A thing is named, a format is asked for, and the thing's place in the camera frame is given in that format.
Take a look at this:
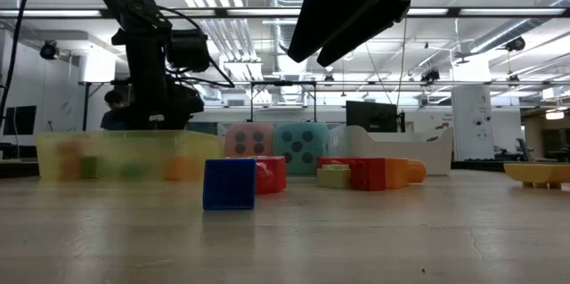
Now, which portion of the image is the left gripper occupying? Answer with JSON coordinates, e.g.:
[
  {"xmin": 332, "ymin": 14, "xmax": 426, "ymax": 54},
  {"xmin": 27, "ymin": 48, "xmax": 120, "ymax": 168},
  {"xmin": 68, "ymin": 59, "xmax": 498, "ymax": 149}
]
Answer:
[{"xmin": 126, "ymin": 68, "xmax": 207, "ymax": 132}]

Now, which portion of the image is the yellow translucent plastic bin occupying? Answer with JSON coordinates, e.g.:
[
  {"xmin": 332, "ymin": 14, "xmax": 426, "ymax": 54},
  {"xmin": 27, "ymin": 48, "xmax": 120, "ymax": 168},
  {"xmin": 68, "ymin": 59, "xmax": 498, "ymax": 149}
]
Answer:
[{"xmin": 36, "ymin": 130, "xmax": 223, "ymax": 183}]

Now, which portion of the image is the clear plastic bin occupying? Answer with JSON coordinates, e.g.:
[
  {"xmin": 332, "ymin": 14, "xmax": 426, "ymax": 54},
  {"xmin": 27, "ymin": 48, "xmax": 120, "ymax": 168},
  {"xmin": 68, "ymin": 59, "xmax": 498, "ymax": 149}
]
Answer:
[{"xmin": 216, "ymin": 122, "xmax": 333, "ymax": 174}]

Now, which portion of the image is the olive green block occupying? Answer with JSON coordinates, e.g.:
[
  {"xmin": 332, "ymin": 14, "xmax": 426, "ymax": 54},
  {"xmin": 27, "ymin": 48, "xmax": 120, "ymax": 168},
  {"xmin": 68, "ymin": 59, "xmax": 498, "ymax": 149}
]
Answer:
[{"xmin": 81, "ymin": 155, "xmax": 102, "ymax": 180}]

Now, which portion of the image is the orange foam die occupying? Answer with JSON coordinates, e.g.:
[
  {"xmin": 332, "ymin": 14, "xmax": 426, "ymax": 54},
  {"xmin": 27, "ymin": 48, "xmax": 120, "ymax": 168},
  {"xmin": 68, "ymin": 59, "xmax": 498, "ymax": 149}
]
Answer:
[{"xmin": 224, "ymin": 123, "xmax": 276, "ymax": 158}]

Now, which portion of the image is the teal foam die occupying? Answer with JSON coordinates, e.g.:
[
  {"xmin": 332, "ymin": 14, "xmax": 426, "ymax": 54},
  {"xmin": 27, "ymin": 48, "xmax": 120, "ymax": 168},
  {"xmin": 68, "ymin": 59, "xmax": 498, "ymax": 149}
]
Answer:
[{"xmin": 273, "ymin": 122, "xmax": 330, "ymax": 177}]

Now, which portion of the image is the small red block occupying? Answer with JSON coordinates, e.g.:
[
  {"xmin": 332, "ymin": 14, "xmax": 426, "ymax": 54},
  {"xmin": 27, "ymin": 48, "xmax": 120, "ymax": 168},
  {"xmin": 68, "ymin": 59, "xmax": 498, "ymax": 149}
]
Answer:
[{"xmin": 349, "ymin": 157, "xmax": 387, "ymax": 192}]

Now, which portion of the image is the person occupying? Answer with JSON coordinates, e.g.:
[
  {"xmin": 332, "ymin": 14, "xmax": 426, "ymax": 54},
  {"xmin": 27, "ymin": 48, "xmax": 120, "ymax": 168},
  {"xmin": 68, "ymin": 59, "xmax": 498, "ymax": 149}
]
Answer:
[{"xmin": 100, "ymin": 90, "xmax": 133, "ymax": 132}]

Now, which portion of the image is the black ceiling spotlight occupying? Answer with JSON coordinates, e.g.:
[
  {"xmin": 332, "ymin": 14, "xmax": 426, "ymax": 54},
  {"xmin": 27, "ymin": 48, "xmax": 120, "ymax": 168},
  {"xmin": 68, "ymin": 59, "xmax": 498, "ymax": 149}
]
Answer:
[
  {"xmin": 419, "ymin": 68, "xmax": 442, "ymax": 85},
  {"xmin": 504, "ymin": 36, "xmax": 527, "ymax": 53},
  {"xmin": 38, "ymin": 40, "xmax": 60, "ymax": 61}
]

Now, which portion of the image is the large black monitor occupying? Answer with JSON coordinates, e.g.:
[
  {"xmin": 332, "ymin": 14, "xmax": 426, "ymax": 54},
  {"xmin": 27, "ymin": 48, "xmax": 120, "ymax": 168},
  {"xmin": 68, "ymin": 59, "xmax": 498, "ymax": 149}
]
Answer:
[{"xmin": 346, "ymin": 100, "xmax": 401, "ymax": 134}]

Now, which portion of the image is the blue single-stud block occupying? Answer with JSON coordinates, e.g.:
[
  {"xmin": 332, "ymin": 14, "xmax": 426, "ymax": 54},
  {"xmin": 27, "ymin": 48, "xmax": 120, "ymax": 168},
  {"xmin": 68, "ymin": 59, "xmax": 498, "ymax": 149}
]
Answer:
[{"xmin": 202, "ymin": 158, "xmax": 257, "ymax": 212}]

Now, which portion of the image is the small black monitor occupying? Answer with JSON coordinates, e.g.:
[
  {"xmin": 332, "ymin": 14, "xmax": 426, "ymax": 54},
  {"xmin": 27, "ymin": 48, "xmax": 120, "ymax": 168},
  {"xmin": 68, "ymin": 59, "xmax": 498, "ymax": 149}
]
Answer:
[{"xmin": 3, "ymin": 105, "xmax": 37, "ymax": 137}]

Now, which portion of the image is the white plastic bin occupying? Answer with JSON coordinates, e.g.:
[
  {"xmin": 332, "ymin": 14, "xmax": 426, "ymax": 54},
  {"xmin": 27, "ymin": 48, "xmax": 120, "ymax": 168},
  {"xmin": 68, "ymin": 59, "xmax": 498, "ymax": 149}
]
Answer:
[{"xmin": 329, "ymin": 125, "xmax": 454, "ymax": 176}]

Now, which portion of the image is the white square column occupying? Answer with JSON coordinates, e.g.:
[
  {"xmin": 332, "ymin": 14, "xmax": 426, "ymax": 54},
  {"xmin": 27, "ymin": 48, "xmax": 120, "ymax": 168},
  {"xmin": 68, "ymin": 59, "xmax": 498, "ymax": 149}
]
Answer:
[{"xmin": 451, "ymin": 59, "xmax": 496, "ymax": 159}]

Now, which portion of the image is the small light green block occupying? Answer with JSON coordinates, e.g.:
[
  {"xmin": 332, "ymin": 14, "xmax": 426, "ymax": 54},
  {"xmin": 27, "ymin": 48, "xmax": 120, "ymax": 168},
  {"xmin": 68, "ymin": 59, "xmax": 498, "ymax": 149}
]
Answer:
[{"xmin": 315, "ymin": 163, "xmax": 352, "ymax": 190}]

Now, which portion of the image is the flat yellow toy block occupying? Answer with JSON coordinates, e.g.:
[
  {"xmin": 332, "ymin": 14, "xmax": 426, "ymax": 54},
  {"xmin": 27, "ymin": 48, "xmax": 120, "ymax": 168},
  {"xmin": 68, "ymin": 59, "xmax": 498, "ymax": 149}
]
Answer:
[{"xmin": 503, "ymin": 162, "xmax": 570, "ymax": 190}]

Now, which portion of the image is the thin hanging cable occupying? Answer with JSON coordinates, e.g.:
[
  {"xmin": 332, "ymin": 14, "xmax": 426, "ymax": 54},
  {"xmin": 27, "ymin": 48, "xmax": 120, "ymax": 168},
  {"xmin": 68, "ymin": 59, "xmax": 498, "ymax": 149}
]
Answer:
[
  {"xmin": 362, "ymin": 37, "xmax": 394, "ymax": 106},
  {"xmin": 395, "ymin": 19, "xmax": 407, "ymax": 107}
]

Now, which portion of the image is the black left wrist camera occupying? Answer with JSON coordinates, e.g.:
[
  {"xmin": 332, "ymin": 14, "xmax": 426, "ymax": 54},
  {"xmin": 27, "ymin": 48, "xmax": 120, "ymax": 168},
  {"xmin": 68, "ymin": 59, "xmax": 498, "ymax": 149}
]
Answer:
[{"xmin": 167, "ymin": 29, "xmax": 211, "ymax": 74}]

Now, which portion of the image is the black rail with light strips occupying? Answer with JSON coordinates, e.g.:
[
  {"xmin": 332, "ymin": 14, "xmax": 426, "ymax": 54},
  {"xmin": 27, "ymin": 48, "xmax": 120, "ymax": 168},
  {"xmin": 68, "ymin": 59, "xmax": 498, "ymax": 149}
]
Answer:
[{"xmin": 0, "ymin": 6, "xmax": 570, "ymax": 20}]

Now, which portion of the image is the silver slanted air duct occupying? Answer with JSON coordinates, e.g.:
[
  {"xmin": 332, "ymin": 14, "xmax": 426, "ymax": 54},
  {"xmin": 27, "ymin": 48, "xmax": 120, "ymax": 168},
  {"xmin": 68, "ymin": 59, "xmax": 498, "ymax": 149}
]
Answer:
[{"xmin": 467, "ymin": 0, "xmax": 570, "ymax": 56}]

